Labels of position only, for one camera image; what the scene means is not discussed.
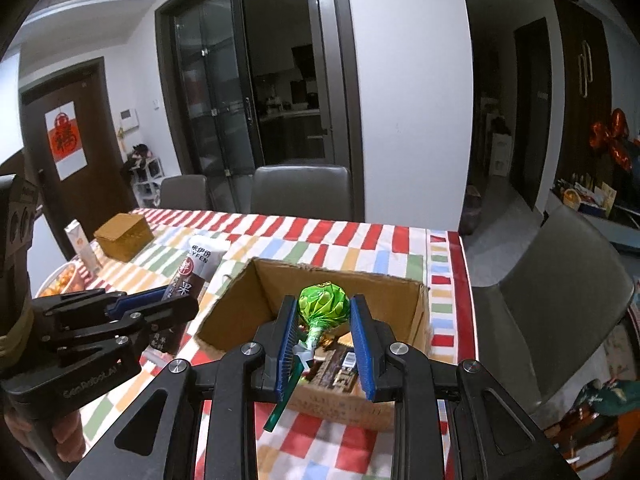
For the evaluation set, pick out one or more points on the cluttered dark sideboard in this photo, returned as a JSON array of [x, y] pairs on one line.
[[595, 205]]

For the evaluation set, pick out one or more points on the dark glass sliding door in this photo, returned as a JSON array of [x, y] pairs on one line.
[[215, 85]]

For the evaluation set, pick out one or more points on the long white brown snack packet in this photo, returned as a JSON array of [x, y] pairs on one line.
[[202, 265]]

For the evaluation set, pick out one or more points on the plate of orange fruit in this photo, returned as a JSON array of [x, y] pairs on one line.
[[60, 280]]

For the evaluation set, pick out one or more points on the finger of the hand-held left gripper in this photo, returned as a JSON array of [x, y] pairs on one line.
[[135, 302], [165, 312]]

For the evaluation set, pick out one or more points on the dark brown wardrobe door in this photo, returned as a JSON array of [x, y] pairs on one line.
[[582, 85]]

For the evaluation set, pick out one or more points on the orange white carton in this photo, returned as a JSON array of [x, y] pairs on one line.
[[82, 245]]

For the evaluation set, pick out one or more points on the red foil balloon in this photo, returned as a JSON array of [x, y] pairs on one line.
[[612, 135]]

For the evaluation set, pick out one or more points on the red white door poster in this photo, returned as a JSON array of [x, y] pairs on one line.
[[66, 140]]

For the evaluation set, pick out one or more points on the grey dining chair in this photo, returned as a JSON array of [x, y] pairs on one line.
[[182, 192], [300, 190], [565, 300]]

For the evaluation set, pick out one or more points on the person's left hand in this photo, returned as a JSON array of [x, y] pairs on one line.
[[65, 435]]

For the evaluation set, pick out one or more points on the dark brown wooden door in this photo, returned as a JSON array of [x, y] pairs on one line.
[[100, 125]]

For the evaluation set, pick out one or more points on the white storage shelf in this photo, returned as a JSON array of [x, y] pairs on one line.
[[150, 182]]

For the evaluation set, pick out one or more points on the colourful checked tablecloth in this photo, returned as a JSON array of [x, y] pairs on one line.
[[325, 240]]

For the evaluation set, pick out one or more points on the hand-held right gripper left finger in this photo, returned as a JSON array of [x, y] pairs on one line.
[[286, 345]]

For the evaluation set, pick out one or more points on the green orange packaging pile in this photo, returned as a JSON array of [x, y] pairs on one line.
[[605, 400]]

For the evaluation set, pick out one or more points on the dark brown bar packet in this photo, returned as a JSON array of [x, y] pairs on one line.
[[332, 370]]

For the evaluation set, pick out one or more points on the dark plush toy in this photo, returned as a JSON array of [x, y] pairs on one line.
[[136, 160]]

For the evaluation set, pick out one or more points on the white wall intercom panel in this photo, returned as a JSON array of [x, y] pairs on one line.
[[129, 120]]

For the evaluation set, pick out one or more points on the green lollipop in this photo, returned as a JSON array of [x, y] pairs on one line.
[[322, 305]]

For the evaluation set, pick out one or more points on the brown cardboard box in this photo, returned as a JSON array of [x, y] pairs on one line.
[[340, 410]]

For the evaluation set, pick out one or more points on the small brown woven box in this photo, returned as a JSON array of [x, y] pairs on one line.
[[122, 237]]

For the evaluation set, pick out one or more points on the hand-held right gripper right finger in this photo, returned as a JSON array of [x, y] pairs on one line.
[[361, 345]]

